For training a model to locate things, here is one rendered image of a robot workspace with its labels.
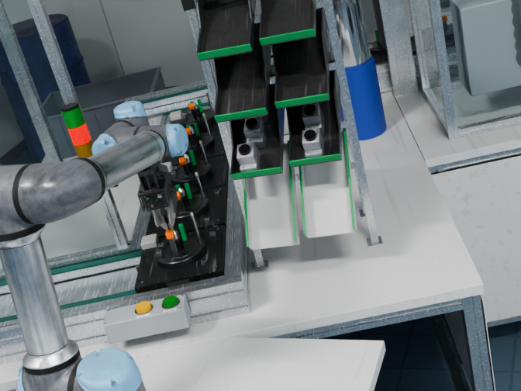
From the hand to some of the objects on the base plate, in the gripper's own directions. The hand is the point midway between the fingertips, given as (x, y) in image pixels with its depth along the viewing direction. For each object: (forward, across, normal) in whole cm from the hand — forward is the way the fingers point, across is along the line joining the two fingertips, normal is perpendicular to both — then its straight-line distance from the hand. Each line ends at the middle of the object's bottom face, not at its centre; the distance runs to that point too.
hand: (168, 224), depth 216 cm
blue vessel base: (+23, +60, +83) cm, 105 cm away
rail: (+22, -28, -12) cm, 38 cm away
